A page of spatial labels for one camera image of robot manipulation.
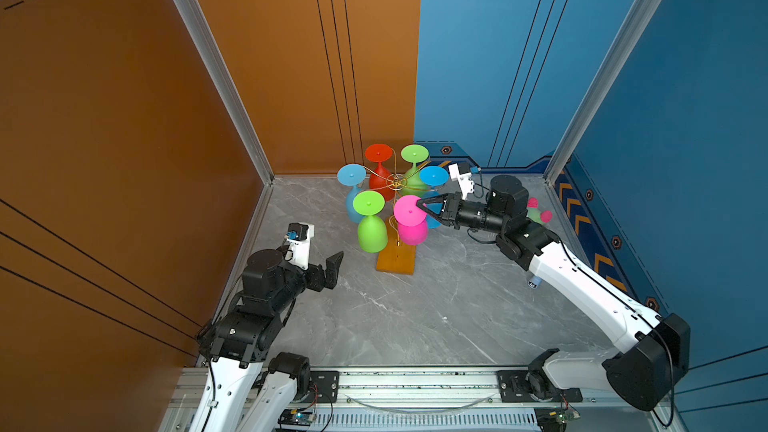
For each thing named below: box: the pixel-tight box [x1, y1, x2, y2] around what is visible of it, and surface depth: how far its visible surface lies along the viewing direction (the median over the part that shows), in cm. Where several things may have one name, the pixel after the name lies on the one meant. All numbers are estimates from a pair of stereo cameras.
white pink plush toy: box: [526, 197, 553, 225], surface depth 103 cm
